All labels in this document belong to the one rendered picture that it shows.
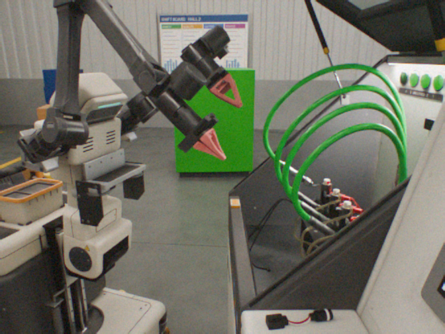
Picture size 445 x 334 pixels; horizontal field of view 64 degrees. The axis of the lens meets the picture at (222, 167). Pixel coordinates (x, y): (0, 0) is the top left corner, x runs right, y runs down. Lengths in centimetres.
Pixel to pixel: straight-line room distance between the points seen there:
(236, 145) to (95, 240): 315
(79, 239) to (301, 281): 92
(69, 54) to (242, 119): 331
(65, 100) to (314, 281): 80
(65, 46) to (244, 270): 78
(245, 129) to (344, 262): 368
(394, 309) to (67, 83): 95
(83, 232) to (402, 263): 106
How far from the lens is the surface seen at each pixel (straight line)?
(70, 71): 113
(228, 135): 431
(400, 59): 124
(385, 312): 70
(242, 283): 85
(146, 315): 186
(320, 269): 72
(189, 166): 440
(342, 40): 764
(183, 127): 82
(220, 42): 101
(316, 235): 102
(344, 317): 75
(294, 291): 73
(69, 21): 117
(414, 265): 64
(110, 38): 101
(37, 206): 162
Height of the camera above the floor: 144
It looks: 17 degrees down
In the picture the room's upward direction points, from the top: straight up
